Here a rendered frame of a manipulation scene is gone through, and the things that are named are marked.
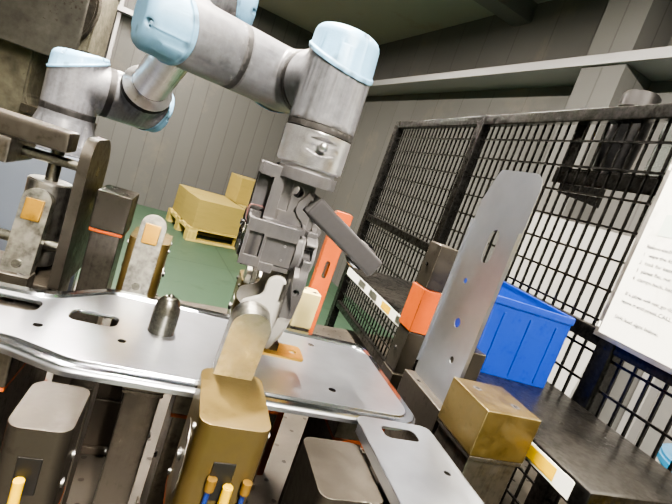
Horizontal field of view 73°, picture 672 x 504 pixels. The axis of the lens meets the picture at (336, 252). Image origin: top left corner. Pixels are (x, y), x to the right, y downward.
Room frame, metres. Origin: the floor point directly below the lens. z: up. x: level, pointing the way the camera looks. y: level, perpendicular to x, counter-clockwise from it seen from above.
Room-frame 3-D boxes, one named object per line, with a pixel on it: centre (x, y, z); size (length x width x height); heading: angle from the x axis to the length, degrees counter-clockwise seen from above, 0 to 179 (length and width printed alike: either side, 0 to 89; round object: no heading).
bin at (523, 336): (0.88, -0.30, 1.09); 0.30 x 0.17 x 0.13; 13
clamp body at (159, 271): (0.71, 0.29, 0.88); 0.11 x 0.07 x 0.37; 19
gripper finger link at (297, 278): (0.50, 0.04, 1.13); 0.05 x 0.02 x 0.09; 19
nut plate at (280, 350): (0.53, 0.04, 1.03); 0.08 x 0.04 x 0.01; 109
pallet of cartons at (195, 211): (6.00, 1.46, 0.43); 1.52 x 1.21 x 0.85; 117
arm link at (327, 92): (0.52, 0.06, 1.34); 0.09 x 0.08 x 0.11; 40
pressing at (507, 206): (0.65, -0.20, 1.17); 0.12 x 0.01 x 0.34; 19
